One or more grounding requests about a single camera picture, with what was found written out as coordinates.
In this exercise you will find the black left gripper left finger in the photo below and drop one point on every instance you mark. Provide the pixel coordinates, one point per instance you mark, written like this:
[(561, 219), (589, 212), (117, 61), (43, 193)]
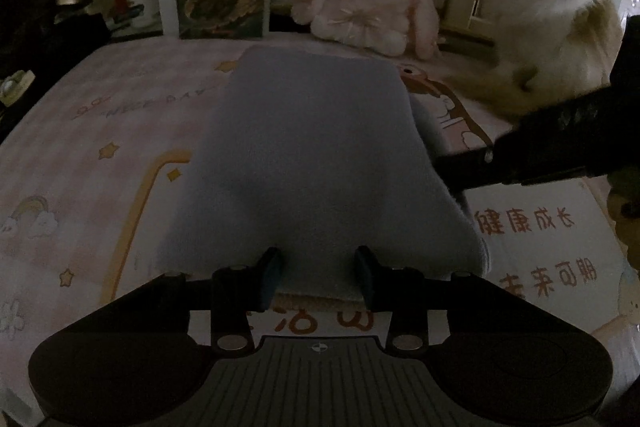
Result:
[(229, 294)]

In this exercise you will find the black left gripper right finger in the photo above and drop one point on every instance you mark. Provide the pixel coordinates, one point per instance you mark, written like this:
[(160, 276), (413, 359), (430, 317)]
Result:
[(407, 294)]

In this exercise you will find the pink knitted garment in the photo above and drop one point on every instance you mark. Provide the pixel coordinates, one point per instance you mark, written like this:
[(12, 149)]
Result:
[(318, 155)]

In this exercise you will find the fluffy brown white cat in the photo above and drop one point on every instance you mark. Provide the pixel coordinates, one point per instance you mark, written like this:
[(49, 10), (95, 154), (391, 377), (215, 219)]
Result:
[(548, 51)]

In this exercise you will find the white paper red characters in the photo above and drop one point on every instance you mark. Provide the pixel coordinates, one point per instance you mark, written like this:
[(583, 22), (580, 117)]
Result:
[(552, 246)]

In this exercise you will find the pink cartoon table mat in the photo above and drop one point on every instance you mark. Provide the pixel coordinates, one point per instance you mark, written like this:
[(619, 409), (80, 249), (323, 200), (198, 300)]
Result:
[(89, 181)]

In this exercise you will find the pink plush bunny toy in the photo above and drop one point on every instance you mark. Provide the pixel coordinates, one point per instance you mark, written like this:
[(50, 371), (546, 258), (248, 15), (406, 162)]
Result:
[(387, 27)]

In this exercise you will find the tape roll at edge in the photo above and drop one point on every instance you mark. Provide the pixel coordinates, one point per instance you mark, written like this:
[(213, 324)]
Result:
[(15, 86)]

